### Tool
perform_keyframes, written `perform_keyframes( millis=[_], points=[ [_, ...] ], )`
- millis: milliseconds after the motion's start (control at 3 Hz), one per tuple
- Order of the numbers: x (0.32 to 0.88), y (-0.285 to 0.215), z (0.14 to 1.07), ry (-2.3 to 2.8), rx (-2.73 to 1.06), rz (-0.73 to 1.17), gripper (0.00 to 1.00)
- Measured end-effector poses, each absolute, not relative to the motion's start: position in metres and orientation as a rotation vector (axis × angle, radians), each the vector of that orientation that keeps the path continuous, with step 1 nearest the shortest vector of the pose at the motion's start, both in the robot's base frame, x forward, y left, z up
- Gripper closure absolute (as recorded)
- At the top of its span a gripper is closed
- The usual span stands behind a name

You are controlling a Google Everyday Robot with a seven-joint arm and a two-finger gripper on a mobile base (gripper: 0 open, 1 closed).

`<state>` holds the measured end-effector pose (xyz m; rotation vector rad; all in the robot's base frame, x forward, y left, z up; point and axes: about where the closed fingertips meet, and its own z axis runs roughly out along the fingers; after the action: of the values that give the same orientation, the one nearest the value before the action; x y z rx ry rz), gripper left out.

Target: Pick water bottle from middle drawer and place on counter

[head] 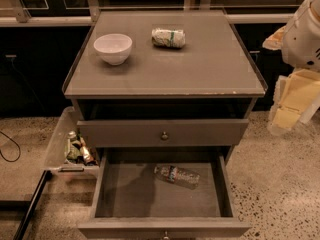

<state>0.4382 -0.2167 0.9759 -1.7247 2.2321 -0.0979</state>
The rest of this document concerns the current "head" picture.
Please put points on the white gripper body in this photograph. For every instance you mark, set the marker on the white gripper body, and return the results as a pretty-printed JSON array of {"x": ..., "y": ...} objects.
[{"x": 301, "y": 40}]

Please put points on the brass middle drawer knob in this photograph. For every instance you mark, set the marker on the brass middle drawer knob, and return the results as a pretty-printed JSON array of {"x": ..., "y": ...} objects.
[{"x": 165, "y": 236}]

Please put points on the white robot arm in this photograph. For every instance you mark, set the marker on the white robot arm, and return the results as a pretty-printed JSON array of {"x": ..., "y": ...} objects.
[{"x": 299, "y": 39}]

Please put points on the grey open middle drawer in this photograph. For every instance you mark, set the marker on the grey open middle drawer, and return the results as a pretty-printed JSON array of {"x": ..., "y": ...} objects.
[{"x": 131, "y": 202}]

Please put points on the brass drawer knob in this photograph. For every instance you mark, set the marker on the brass drawer knob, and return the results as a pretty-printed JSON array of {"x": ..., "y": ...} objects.
[
  {"x": 165, "y": 236},
  {"x": 164, "y": 136}
]

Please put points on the small bottles in bin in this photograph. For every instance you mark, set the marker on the small bottles in bin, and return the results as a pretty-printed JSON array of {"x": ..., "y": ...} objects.
[{"x": 77, "y": 151}]

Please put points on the brass upper drawer knob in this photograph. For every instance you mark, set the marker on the brass upper drawer knob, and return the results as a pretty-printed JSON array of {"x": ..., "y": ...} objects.
[{"x": 164, "y": 136}]

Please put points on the black floor rail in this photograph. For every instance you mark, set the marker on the black floor rail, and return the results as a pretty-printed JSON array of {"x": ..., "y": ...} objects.
[{"x": 32, "y": 204}]

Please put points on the clear plastic storage bin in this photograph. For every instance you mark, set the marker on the clear plastic storage bin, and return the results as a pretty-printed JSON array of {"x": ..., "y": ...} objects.
[{"x": 55, "y": 155}]

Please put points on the white railing frame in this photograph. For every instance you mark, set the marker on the white railing frame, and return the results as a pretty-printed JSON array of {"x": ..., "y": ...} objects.
[{"x": 86, "y": 12}]

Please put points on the grey drawer cabinet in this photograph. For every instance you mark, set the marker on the grey drawer cabinet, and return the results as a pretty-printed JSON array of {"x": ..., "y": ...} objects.
[{"x": 211, "y": 77}]

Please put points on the clear plastic water bottle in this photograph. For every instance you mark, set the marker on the clear plastic water bottle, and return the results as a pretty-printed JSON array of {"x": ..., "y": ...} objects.
[{"x": 178, "y": 176}]

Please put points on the white ceramic bowl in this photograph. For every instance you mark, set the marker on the white ceramic bowl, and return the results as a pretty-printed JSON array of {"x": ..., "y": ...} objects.
[{"x": 114, "y": 49}]

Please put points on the grey upper drawer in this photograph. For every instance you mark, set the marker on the grey upper drawer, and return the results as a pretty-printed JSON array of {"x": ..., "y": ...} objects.
[{"x": 147, "y": 133}]

